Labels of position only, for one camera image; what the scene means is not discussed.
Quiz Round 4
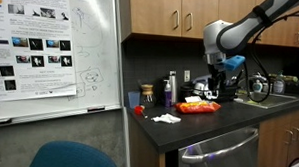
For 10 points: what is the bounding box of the round white soap bottle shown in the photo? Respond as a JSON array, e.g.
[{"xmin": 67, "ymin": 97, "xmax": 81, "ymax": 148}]
[{"xmin": 251, "ymin": 78, "xmax": 264, "ymax": 93}]

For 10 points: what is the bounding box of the whiteboard marker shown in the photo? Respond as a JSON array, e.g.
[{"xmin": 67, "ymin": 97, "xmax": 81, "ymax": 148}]
[{"xmin": 86, "ymin": 104, "xmax": 107, "ymax": 114}]

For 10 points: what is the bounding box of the white wall outlet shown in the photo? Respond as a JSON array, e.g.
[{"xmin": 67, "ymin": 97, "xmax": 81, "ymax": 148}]
[{"xmin": 183, "ymin": 69, "xmax": 192, "ymax": 84}]

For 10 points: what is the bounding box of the yellow green sponge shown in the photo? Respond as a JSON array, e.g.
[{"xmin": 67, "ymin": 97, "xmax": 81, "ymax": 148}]
[{"xmin": 271, "ymin": 73, "xmax": 299, "ymax": 83}]

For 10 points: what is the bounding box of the glass pour-over coffee maker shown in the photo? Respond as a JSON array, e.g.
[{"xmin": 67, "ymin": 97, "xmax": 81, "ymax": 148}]
[{"xmin": 140, "ymin": 83, "xmax": 157, "ymax": 110}]

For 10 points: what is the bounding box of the stainless steel dishwasher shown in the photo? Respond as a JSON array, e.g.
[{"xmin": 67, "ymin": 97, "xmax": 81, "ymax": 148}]
[{"xmin": 177, "ymin": 122, "xmax": 260, "ymax": 167}]

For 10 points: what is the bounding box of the blue office chair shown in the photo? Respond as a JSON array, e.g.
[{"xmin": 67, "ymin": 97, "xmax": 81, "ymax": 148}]
[{"xmin": 28, "ymin": 139, "xmax": 120, "ymax": 167}]

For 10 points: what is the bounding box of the black dish rack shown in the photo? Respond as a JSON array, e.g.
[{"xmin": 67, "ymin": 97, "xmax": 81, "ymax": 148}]
[{"xmin": 190, "ymin": 74, "xmax": 244, "ymax": 105}]

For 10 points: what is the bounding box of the wooden upper cabinet door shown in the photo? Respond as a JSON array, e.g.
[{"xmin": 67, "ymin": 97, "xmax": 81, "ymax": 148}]
[
  {"xmin": 179, "ymin": 0, "xmax": 220, "ymax": 41},
  {"xmin": 217, "ymin": 0, "xmax": 270, "ymax": 29},
  {"xmin": 257, "ymin": 0, "xmax": 299, "ymax": 49},
  {"xmin": 127, "ymin": 0, "xmax": 184, "ymax": 39}
]

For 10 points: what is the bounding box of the chrome sink faucet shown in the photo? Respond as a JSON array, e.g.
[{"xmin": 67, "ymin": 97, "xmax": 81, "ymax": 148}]
[{"xmin": 248, "ymin": 72, "xmax": 270, "ymax": 84}]

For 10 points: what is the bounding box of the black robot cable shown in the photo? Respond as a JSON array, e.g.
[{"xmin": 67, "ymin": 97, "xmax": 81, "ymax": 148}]
[{"xmin": 240, "ymin": 3, "xmax": 299, "ymax": 106}]

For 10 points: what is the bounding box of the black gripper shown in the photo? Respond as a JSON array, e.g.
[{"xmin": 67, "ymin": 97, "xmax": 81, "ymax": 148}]
[{"xmin": 205, "ymin": 59, "xmax": 230, "ymax": 101}]

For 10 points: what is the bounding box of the white plastic kitchen gadget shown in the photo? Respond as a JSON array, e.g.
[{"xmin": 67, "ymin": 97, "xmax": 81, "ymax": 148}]
[{"xmin": 192, "ymin": 81, "xmax": 214, "ymax": 99}]

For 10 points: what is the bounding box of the small grey jar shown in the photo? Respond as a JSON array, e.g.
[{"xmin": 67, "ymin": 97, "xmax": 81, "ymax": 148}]
[{"xmin": 261, "ymin": 81, "xmax": 274, "ymax": 94}]

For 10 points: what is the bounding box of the blue plastic cup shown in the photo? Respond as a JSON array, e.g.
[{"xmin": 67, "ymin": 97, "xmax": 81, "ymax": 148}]
[{"xmin": 127, "ymin": 90, "xmax": 141, "ymax": 110}]

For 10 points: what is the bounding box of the stainless steel thermos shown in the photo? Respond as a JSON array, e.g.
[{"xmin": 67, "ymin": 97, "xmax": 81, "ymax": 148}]
[{"xmin": 167, "ymin": 70, "xmax": 179, "ymax": 105}]

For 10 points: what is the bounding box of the white research poster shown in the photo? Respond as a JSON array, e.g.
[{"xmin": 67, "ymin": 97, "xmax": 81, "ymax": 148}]
[{"xmin": 0, "ymin": 0, "xmax": 81, "ymax": 106}]

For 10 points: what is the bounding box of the clear soap dispenser bottle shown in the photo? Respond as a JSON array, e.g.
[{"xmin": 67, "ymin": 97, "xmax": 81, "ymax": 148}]
[{"xmin": 272, "ymin": 70, "xmax": 287, "ymax": 95}]

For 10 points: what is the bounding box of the orange wet wipes packet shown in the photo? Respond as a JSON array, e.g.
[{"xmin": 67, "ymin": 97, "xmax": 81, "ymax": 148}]
[{"xmin": 173, "ymin": 94, "xmax": 223, "ymax": 116}]

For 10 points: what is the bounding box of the stainless steel sink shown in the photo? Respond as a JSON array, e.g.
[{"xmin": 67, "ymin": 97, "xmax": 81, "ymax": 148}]
[{"xmin": 234, "ymin": 89, "xmax": 299, "ymax": 111}]

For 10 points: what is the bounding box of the small red plastic scoop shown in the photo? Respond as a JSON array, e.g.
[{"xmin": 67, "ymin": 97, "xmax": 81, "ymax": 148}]
[{"xmin": 133, "ymin": 105, "xmax": 149, "ymax": 119}]

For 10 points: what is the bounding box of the white whiteboard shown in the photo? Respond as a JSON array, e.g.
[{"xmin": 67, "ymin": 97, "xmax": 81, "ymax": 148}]
[{"xmin": 0, "ymin": 0, "xmax": 127, "ymax": 132}]

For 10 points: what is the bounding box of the crumpled white tissue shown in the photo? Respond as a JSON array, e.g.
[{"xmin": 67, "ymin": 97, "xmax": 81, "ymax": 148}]
[{"xmin": 150, "ymin": 113, "xmax": 182, "ymax": 126}]

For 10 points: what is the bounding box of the purple pump bottle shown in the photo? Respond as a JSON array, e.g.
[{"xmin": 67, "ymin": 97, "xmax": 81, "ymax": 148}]
[{"xmin": 162, "ymin": 79, "xmax": 175, "ymax": 109}]

